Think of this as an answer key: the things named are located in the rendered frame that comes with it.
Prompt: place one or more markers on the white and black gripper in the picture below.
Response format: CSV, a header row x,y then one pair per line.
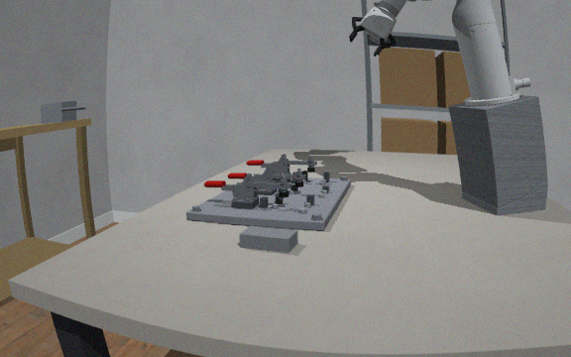
x,y
379,23

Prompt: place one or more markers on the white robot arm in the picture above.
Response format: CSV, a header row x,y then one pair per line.
x,y
481,50

